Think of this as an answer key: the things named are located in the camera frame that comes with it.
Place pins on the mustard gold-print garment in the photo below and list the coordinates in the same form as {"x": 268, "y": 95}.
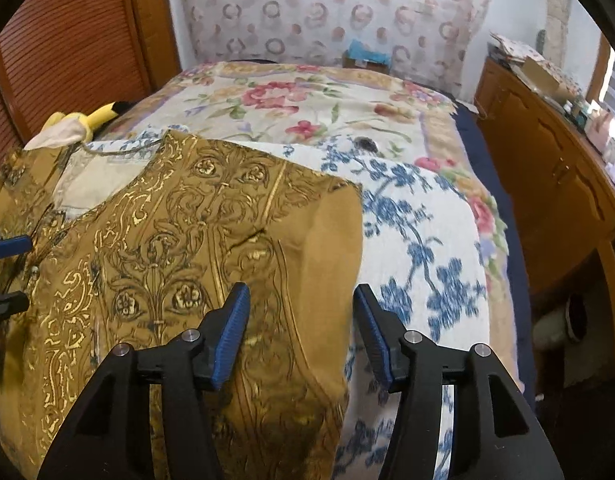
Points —
{"x": 162, "y": 240}

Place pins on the cardboard box with blue contents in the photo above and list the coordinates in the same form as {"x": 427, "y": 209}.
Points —
{"x": 365, "y": 52}

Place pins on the patterned paper stack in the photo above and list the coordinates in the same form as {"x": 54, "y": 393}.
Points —
{"x": 515, "y": 49}

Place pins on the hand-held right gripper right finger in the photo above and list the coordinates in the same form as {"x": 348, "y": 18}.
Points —
{"x": 375, "y": 335}

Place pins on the grey drain pipe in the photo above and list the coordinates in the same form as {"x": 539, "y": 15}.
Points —
{"x": 552, "y": 332}

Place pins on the circle-print sheer curtain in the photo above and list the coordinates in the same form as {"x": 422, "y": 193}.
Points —
{"x": 312, "y": 10}

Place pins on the cream pink-floral blanket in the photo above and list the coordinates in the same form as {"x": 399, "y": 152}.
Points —
{"x": 287, "y": 95}

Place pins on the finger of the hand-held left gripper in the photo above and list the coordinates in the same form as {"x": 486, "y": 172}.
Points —
{"x": 12, "y": 246}
{"x": 10, "y": 303}

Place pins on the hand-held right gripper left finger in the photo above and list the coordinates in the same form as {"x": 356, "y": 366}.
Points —
{"x": 232, "y": 330}

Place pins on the white blue-floral blanket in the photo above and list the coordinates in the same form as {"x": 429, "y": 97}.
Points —
{"x": 427, "y": 220}

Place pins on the wooden louvre door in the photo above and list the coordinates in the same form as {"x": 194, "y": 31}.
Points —
{"x": 62, "y": 35}

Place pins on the yellow plush toy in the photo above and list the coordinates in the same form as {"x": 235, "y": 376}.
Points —
{"x": 95, "y": 119}

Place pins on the open cardboard box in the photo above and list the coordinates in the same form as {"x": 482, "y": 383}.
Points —
{"x": 545, "y": 74}

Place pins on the navy bed sheet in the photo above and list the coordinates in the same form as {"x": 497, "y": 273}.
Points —
{"x": 512, "y": 240}

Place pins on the beige tied window curtain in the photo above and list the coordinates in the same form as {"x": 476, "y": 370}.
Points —
{"x": 558, "y": 25}

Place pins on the wooden cabinet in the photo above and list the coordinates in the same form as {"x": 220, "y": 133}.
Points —
{"x": 537, "y": 135}

